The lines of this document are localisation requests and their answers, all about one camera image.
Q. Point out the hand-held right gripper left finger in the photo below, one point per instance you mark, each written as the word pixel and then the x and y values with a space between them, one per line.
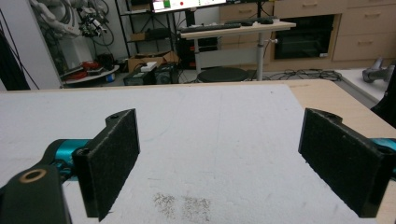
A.
pixel 109 161

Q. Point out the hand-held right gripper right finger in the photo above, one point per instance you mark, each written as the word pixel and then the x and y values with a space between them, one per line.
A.
pixel 342 161

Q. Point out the dark object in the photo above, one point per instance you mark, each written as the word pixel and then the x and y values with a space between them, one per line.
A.
pixel 387 105

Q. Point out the round white platform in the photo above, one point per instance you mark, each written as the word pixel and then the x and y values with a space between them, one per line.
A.
pixel 93 76

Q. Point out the black computer case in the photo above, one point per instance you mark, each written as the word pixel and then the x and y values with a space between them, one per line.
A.
pixel 137 77
pixel 166 74

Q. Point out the grey hand-held device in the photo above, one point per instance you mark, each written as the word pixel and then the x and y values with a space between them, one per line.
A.
pixel 375 74

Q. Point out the small white box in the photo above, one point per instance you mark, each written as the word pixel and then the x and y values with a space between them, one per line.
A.
pixel 148 66

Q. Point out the brown cardboard box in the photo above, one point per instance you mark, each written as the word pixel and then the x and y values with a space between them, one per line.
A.
pixel 146 59

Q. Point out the white foam mat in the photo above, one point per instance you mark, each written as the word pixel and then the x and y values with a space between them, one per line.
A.
pixel 218 140

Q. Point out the light wood cabinet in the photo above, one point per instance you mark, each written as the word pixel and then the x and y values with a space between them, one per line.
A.
pixel 361 43

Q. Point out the black built-in oven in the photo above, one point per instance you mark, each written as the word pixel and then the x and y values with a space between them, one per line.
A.
pixel 303 37

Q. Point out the black metal shelf rack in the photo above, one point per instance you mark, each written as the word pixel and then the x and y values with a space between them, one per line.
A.
pixel 140 34

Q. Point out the black curtain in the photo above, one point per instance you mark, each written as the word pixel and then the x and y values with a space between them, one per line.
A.
pixel 11 68

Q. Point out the round black stool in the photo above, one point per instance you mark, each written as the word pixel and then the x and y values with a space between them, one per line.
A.
pixel 222 74

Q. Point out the light wood standing desk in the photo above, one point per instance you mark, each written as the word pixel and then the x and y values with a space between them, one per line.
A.
pixel 246 30

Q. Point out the long black keyboard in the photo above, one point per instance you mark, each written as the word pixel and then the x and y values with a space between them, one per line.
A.
pixel 208 28

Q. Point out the short black keyboard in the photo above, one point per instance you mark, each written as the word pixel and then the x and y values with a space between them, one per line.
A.
pixel 249 21

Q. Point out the computer monitor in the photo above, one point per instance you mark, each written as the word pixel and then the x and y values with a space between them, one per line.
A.
pixel 190 3

